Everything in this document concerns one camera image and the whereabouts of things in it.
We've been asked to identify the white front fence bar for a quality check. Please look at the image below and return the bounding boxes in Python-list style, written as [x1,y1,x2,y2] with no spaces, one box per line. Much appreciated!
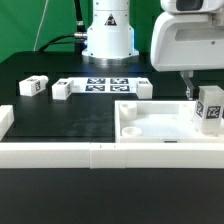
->
[0,143,224,169]

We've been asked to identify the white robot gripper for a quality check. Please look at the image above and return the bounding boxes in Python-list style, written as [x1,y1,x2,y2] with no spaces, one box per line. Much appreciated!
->
[150,12,224,100]

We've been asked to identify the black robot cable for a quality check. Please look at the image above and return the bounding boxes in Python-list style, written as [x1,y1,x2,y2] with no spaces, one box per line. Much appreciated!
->
[37,0,88,53]

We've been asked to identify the white left fence piece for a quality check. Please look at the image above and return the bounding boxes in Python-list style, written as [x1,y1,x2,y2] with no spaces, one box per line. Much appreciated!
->
[0,105,14,141]

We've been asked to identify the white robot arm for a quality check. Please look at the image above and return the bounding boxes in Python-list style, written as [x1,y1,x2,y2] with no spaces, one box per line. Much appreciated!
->
[82,0,224,91]

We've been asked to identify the white square table top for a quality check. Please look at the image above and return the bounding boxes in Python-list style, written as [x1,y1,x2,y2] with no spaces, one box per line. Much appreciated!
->
[114,101,224,143]

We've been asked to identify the white sheet with fiducial markers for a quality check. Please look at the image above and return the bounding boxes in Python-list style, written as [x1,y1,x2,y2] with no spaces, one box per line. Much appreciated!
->
[72,77,136,94]

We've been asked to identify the thin white cable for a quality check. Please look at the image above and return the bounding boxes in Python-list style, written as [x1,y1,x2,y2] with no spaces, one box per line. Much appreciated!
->
[32,0,50,53]

